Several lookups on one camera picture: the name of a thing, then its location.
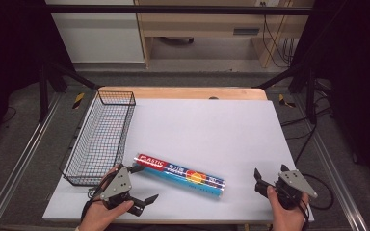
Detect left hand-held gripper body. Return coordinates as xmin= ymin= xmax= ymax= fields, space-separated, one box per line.
xmin=99 ymin=166 xmax=145 ymax=217

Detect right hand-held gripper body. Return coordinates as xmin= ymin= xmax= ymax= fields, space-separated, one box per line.
xmin=275 ymin=169 xmax=319 ymax=211

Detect blue plastic wrap box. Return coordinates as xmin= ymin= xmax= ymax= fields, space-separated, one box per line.
xmin=132 ymin=152 xmax=226 ymax=200

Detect person's right hand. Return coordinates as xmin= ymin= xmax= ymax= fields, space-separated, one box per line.
xmin=266 ymin=185 xmax=310 ymax=231

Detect person's left hand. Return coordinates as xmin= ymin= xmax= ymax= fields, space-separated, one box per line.
xmin=78 ymin=165 xmax=135 ymax=231

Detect yellow black tape strip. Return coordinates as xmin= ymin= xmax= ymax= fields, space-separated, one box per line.
xmin=277 ymin=93 xmax=297 ymax=109
xmin=72 ymin=91 xmax=86 ymax=110

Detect white table mat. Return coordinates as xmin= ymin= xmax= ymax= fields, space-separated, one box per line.
xmin=41 ymin=98 xmax=315 ymax=223

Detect black metal stand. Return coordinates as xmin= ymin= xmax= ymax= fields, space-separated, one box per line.
xmin=255 ymin=63 xmax=318 ymax=125
xmin=38 ymin=60 xmax=98 ymax=123

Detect black curtain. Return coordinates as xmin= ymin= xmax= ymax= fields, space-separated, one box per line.
xmin=0 ymin=0 xmax=77 ymax=155
xmin=288 ymin=0 xmax=370 ymax=196

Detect white cabinet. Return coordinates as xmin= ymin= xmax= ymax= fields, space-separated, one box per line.
xmin=44 ymin=0 xmax=146 ymax=64

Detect light wooden desk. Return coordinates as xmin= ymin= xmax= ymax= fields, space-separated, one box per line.
xmin=134 ymin=0 xmax=316 ymax=69

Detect black crossbar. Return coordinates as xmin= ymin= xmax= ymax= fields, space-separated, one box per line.
xmin=43 ymin=4 xmax=313 ymax=16

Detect left hand-held gripper cable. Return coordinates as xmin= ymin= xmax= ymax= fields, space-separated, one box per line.
xmin=80 ymin=174 xmax=111 ymax=223

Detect hand-held gripper cable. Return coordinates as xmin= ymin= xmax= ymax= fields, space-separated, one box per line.
xmin=80 ymin=174 xmax=111 ymax=223
xmin=298 ymin=172 xmax=335 ymax=231

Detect black floor cable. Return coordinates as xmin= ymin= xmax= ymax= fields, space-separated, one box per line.
xmin=280 ymin=95 xmax=334 ymax=167

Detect right hand-held gripper cable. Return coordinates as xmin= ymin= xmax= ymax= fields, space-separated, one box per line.
xmin=298 ymin=172 xmax=335 ymax=231

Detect black wire basket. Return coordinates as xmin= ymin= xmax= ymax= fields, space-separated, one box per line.
xmin=59 ymin=90 xmax=137 ymax=188

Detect aluminium rail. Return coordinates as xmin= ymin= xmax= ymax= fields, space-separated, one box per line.
xmin=293 ymin=92 xmax=370 ymax=231
xmin=0 ymin=90 xmax=63 ymax=231

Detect black hanging cables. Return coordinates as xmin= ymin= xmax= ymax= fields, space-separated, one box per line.
xmin=259 ymin=1 xmax=297 ymax=69

